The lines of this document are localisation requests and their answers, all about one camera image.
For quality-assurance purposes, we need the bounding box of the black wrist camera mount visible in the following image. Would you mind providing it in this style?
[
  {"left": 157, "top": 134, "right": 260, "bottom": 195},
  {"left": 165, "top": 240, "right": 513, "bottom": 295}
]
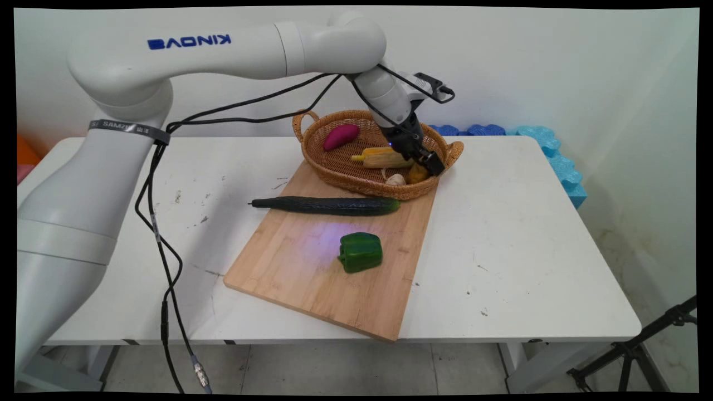
[{"left": 412, "top": 72, "right": 456, "bottom": 105}]

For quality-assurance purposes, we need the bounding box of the grey velcro strap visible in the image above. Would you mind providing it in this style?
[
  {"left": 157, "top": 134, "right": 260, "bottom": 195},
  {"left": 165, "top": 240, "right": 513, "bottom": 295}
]
[{"left": 88, "top": 119, "right": 171, "bottom": 146}]

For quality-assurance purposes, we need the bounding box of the light blue foam mat piece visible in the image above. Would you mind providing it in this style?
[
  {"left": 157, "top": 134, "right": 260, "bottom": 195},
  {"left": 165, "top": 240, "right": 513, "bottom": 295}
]
[
  {"left": 547, "top": 154, "right": 583, "bottom": 191},
  {"left": 515, "top": 125, "right": 562, "bottom": 158},
  {"left": 564, "top": 183, "right": 589, "bottom": 211}
]

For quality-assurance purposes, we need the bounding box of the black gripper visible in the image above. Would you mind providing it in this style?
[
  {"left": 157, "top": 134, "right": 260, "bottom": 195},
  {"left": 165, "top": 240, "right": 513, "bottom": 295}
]
[{"left": 384, "top": 114, "right": 447, "bottom": 177}]

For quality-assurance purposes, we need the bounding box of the woven wicker basket with handles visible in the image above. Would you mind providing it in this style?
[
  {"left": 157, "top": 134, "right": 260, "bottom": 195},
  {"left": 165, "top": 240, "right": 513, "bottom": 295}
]
[{"left": 292, "top": 109, "right": 465, "bottom": 202}]

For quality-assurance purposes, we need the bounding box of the corn cob with husk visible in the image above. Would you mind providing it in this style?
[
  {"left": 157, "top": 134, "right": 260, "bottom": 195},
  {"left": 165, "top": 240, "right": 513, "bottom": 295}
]
[{"left": 351, "top": 146, "right": 416, "bottom": 170}]

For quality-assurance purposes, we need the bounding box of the green bell pepper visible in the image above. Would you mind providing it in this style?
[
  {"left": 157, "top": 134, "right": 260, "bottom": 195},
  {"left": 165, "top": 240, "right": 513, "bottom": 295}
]
[{"left": 338, "top": 232, "right": 384, "bottom": 274}]

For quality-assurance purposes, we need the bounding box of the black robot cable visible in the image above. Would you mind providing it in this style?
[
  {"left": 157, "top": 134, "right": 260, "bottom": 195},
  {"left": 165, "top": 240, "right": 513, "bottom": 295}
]
[{"left": 135, "top": 64, "right": 446, "bottom": 394}]

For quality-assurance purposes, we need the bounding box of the white table leg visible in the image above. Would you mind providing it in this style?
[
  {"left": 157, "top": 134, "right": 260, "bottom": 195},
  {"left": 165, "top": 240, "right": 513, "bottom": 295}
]
[{"left": 497, "top": 341, "right": 616, "bottom": 394}]

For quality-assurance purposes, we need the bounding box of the long dark green cucumber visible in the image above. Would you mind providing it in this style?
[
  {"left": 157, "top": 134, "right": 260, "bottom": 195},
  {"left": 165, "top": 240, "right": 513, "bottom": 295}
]
[{"left": 248, "top": 195, "right": 401, "bottom": 217}]

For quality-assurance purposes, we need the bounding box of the purple sweet potato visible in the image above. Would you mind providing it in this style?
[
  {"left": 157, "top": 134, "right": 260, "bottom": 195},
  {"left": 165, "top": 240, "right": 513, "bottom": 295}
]
[{"left": 323, "top": 123, "right": 361, "bottom": 152}]

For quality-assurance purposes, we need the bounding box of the orange box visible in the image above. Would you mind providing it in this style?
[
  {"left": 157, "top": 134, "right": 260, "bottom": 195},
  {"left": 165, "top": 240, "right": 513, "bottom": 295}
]
[{"left": 16, "top": 134, "right": 43, "bottom": 168}]

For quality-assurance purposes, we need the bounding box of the bamboo cutting board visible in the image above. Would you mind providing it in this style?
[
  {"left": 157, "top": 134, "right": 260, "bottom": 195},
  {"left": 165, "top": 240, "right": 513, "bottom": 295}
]
[{"left": 223, "top": 159, "right": 438, "bottom": 343}]

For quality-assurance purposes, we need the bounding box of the black tripod stand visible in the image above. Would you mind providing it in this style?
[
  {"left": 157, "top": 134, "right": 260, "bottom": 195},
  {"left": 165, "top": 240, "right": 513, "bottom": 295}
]
[{"left": 567, "top": 295, "right": 698, "bottom": 394}]

